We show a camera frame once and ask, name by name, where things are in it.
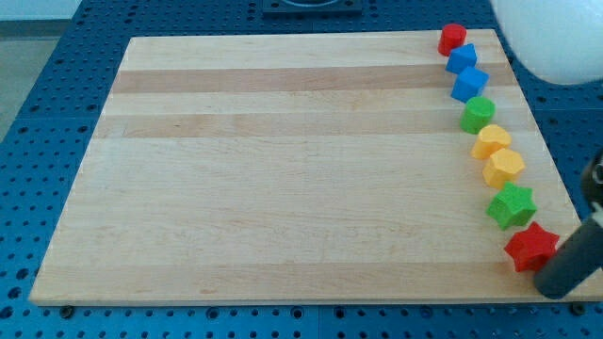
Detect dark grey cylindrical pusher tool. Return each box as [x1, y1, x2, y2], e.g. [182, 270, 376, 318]
[533, 215, 602, 299]

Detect black tool holder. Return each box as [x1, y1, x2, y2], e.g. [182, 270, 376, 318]
[580, 149, 602, 210]

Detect red star block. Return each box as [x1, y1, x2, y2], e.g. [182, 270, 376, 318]
[504, 221, 561, 272]

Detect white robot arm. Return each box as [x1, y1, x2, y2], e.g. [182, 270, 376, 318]
[491, 0, 602, 299]

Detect green star block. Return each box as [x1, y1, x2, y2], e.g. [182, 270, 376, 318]
[486, 182, 538, 231]

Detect yellow hexagon block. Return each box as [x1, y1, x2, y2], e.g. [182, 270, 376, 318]
[482, 149, 526, 189]

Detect yellow heart block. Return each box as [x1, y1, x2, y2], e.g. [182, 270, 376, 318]
[470, 124, 513, 160]

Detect green cylinder block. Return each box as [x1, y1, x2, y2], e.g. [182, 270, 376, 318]
[460, 96, 496, 135]

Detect blue cube block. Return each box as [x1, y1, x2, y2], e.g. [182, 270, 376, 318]
[450, 67, 490, 103]

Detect blue pentagon block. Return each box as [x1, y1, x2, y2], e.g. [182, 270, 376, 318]
[446, 43, 478, 74]

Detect red cylinder block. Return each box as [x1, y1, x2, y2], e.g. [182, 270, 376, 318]
[437, 23, 467, 57]

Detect wooden board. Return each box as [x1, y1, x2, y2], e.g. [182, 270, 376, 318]
[28, 28, 603, 307]

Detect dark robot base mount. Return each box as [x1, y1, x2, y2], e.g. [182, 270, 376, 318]
[260, 0, 363, 16]

